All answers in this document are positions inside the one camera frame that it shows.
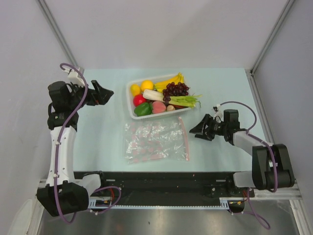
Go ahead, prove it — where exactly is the red tomato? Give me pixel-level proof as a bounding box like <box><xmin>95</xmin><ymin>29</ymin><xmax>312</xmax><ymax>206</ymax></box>
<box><xmin>133</xmin><ymin>94</ymin><xmax>147</xmax><ymax>107</ymax></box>

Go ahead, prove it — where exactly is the white green celery stalk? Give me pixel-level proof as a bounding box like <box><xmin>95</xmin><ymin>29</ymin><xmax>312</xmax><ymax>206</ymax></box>
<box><xmin>143</xmin><ymin>90</ymin><xmax>202</xmax><ymax>108</ymax></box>

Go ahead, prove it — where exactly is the yellow orange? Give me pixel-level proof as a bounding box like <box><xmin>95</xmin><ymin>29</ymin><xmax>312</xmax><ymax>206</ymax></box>
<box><xmin>140</xmin><ymin>80</ymin><xmax>154</xmax><ymax>93</ymax></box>

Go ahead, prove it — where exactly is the purple grape bunch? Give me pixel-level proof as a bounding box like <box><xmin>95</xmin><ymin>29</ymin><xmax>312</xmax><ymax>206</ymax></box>
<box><xmin>162</xmin><ymin>82</ymin><xmax>190</xmax><ymax>103</ymax></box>

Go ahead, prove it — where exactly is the beige garlic bulb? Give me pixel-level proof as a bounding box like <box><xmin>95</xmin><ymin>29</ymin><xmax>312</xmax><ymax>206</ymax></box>
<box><xmin>166</xmin><ymin>105</ymin><xmax>176</xmax><ymax>112</ymax></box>

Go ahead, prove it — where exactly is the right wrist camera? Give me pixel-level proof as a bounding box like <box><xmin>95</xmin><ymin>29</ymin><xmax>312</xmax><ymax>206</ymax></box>
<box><xmin>213</xmin><ymin>104</ymin><xmax>223</xmax><ymax>118</ymax></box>

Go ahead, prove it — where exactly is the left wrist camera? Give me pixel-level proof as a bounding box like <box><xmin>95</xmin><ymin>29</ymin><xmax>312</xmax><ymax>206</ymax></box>
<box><xmin>64</xmin><ymin>69</ymin><xmax>85</xmax><ymax>87</ymax></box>

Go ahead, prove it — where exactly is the yellow banana bunch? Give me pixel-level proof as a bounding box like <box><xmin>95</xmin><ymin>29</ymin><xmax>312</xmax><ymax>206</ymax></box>
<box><xmin>154</xmin><ymin>73</ymin><xmax>184</xmax><ymax>93</ymax></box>

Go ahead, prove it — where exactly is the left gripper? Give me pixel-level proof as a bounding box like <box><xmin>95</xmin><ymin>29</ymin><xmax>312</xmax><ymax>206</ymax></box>
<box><xmin>68</xmin><ymin>80</ymin><xmax>113</xmax><ymax>111</ymax></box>

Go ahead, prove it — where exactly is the clear zip top bag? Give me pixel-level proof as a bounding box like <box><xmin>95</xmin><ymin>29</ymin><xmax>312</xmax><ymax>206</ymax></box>
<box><xmin>123</xmin><ymin>117</ymin><xmax>190</xmax><ymax>164</ymax></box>

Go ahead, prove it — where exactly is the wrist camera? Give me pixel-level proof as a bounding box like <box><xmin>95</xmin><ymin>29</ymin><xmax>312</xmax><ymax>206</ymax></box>
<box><xmin>213</xmin><ymin>104</ymin><xmax>223</xmax><ymax>118</ymax></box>
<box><xmin>64</xmin><ymin>69</ymin><xmax>85</xmax><ymax>87</ymax></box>

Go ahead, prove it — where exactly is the pink peach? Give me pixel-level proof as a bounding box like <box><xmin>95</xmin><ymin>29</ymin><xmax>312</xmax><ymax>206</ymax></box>
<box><xmin>152</xmin><ymin>101</ymin><xmax>166</xmax><ymax>114</ymax></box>

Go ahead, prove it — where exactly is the green bell pepper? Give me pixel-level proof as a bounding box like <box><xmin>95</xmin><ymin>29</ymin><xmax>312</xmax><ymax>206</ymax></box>
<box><xmin>134</xmin><ymin>102</ymin><xmax>152</xmax><ymax>117</ymax></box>

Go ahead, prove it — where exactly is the red crayfish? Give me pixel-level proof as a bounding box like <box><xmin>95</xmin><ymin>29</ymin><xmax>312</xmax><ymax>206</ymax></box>
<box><xmin>173</xmin><ymin>104</ymin><xmax>188</xmax><ymax>110</ymax></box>

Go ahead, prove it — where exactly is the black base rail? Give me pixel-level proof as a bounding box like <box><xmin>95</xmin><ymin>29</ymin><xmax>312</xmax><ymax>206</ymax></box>
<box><xmin>73</xmin><ymin>171</ymin><xmax>255</xmax><ymax>208</ymax></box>

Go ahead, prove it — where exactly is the white plastic basket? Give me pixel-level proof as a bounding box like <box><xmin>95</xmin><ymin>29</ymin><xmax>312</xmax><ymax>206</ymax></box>
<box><xmin>126</xmin><ymin>74</ymin><xmax>192</xmax><ymax>120</ymax></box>

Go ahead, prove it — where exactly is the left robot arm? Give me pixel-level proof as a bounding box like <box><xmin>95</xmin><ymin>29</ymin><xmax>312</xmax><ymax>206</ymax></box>
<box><xmin>37</xmin><ymin>80</ymin><xmax>114</xmax><ymax>217</ymax></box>

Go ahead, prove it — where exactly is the yellow lemon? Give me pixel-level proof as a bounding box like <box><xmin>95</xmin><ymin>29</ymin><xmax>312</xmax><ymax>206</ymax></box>
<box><xmin>130</xmin><ymin>84</ymin><xmax>141</xmax><ymax>97</ymax></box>

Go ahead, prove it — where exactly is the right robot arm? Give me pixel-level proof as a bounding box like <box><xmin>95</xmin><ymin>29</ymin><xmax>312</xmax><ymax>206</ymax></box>
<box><xmin>189</xmin><ymin>109</ymin><xmax>295</xmax><ymax>196</ymax></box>

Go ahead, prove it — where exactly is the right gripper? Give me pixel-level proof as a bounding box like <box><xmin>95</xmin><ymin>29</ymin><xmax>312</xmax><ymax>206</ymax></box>
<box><xmin>189</xmin><ymin>114</ymin><xmax>228</xmax><ymax>141</ymax></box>

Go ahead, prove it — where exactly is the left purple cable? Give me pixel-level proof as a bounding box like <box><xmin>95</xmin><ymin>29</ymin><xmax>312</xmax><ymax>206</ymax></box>
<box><xmin>53</xmin><ymin>63</ymin><xmax>89</xmax><ymax>224</ymax></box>

